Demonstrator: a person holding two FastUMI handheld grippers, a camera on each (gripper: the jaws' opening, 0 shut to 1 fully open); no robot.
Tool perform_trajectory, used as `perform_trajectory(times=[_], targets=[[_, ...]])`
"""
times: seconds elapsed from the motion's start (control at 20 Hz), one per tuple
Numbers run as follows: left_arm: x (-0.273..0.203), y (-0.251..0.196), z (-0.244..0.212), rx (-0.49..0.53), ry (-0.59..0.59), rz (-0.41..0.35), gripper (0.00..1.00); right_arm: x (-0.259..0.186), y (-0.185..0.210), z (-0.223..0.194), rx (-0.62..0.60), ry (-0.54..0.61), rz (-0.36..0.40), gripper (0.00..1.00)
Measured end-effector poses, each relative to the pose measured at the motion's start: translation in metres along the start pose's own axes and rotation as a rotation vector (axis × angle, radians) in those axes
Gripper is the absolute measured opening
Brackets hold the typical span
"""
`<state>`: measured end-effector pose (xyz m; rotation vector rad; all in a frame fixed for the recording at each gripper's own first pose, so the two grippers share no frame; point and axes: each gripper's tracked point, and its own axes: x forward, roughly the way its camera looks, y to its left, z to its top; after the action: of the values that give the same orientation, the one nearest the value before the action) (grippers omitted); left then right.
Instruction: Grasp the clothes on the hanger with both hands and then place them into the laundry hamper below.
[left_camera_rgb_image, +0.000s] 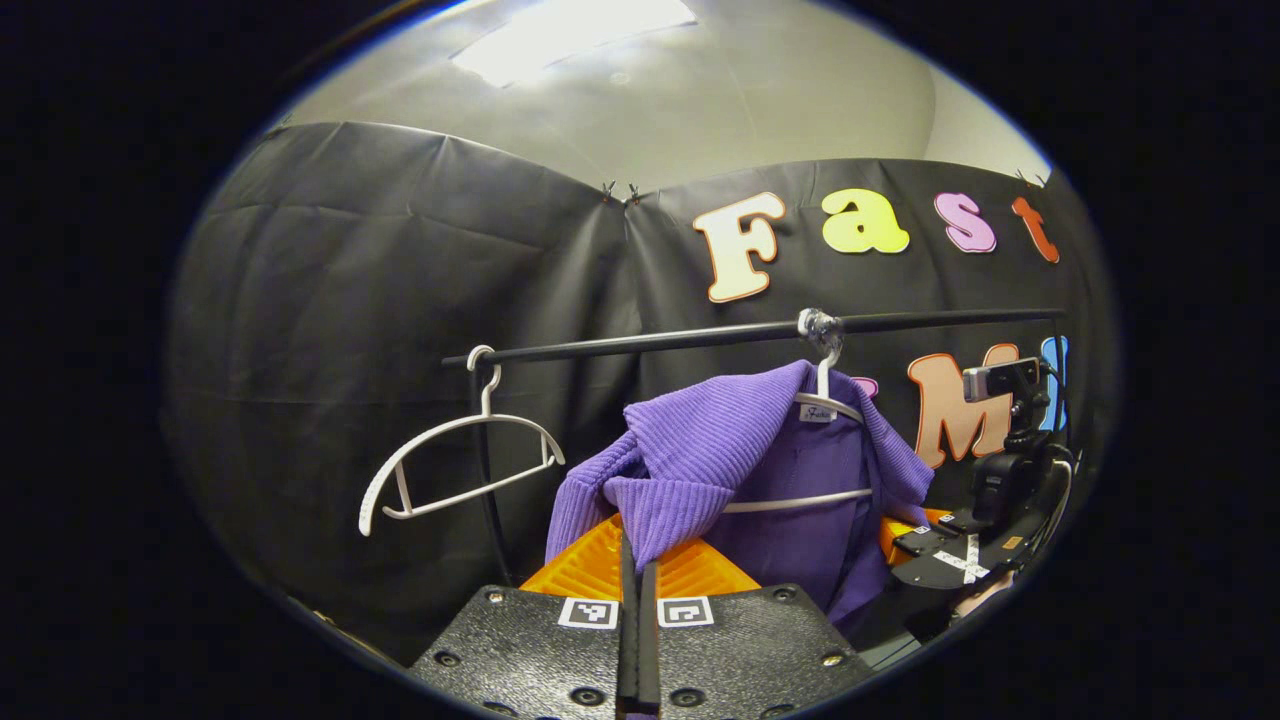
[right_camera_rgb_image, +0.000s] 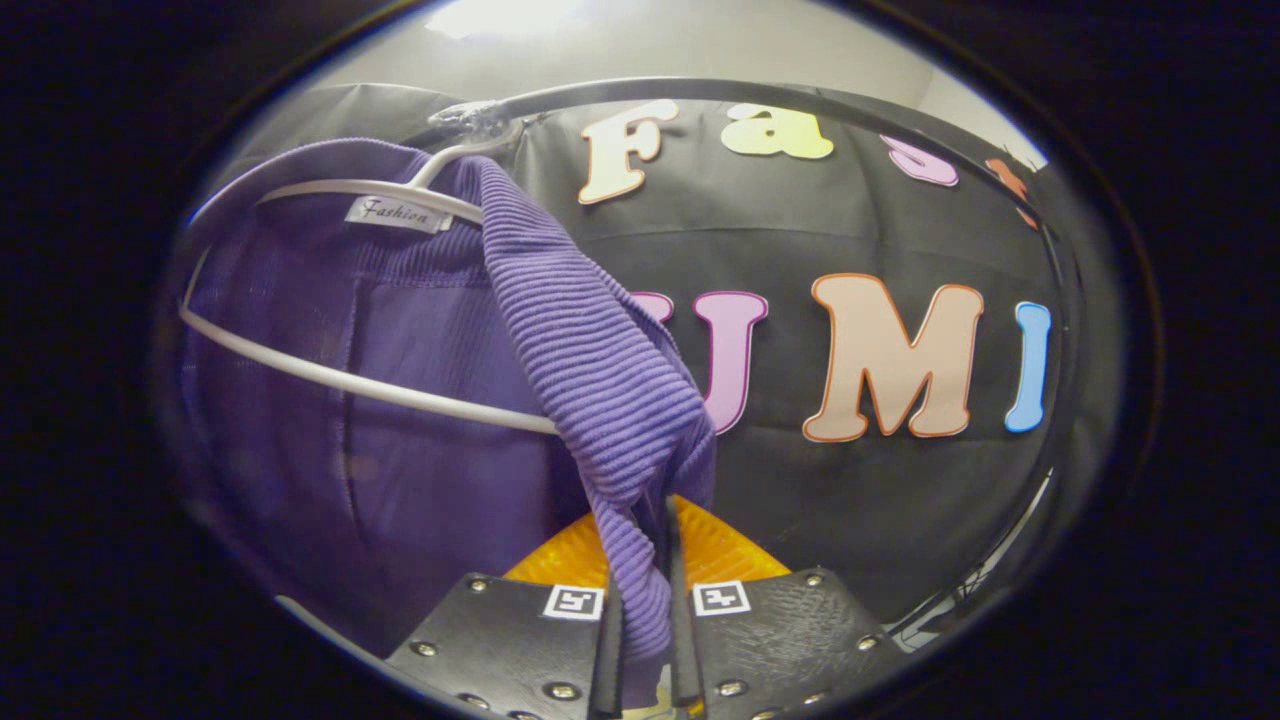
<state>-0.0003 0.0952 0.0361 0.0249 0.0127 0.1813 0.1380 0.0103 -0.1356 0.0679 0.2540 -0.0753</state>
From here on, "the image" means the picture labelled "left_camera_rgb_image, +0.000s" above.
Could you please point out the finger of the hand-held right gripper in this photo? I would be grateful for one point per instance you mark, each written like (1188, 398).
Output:
(965, 521)
(930, 543)

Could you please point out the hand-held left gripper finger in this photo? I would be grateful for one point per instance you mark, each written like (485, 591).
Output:
(629, 640)
(650, 640)

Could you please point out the purple ribbed garment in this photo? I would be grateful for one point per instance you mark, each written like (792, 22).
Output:
(710, 440)

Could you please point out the white hanger with taped hook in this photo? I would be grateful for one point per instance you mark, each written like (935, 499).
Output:
(800, 500)

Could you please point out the black clothes rack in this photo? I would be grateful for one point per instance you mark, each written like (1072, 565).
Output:
(950, 319)

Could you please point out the white empty hanger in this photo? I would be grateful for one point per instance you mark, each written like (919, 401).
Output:
(366, 515)

